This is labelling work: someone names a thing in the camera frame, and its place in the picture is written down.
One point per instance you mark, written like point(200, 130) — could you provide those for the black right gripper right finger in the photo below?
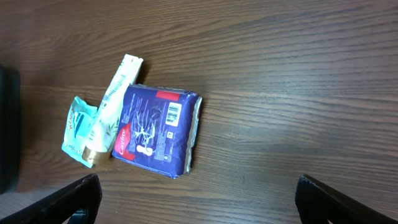
point(317, 202)

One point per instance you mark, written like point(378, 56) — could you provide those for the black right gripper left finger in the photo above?
point(76, 203)

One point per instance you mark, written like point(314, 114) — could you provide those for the white tube with gold cap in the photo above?
point(101, 138)

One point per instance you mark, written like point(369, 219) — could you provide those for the teal wet wipes pack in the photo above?
point(78, 126)

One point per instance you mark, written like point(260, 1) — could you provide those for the purple Carefree pad pack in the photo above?
point(158, 129)

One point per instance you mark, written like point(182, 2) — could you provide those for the grey plastic mesh basket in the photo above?
point(10, 128)

